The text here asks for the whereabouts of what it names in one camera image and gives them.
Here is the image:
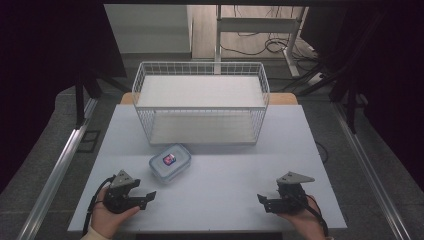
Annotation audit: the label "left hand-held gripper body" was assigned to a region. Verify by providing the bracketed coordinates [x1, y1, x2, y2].
[102, 169, 142, 215]

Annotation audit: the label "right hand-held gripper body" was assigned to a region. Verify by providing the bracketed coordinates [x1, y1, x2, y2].
[275, 171, 316, 214]

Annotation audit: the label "person's left hand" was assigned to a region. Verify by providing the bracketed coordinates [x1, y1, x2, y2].
[90, 185, 141, 240]

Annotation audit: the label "person's right hand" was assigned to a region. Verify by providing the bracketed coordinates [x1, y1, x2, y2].
[277, 195, 330, 240]

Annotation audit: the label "clear plastic food container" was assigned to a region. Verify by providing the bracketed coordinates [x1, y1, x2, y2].
[148, 143, 193, 184]

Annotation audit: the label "wooden table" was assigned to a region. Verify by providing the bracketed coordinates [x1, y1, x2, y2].
[119, 92, 299, 106]

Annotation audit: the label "black metal stand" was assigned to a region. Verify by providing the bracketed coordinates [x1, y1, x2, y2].
[74, 68, 132, 130]
[280, 63, 368, 135]

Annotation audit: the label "white power strip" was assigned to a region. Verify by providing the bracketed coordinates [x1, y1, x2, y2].
[306, 71, 324, 86]

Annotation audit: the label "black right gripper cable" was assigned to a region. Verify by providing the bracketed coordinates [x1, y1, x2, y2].
[294, 194, 330, 238]

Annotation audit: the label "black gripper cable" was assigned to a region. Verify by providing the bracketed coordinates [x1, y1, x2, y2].
[294, 194, 330, 238]
[81, 175, 116, 237]

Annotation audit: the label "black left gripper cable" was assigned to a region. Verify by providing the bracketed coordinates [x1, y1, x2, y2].
[81, 175, 116, 237]

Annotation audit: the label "thin black cable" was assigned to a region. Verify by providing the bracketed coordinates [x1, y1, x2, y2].
[314, 140, 330, 165]

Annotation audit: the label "black floor frame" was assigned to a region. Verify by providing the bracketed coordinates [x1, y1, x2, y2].
[77, 129, 102, 154]

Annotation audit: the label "aluminium floor rail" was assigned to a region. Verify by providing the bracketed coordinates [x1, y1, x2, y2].
[332, 101, 413, 240]
[16, 97, 99, 240]

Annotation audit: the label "white wire two-tier rack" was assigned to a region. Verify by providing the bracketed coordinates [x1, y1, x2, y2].
[131, 61, 271, 147]

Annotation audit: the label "black floor cables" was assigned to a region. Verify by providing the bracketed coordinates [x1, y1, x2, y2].
[219, 4, 322, 62]

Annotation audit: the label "white metal desk frame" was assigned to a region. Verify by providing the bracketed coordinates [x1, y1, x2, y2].
[213, 4, 310, 78]

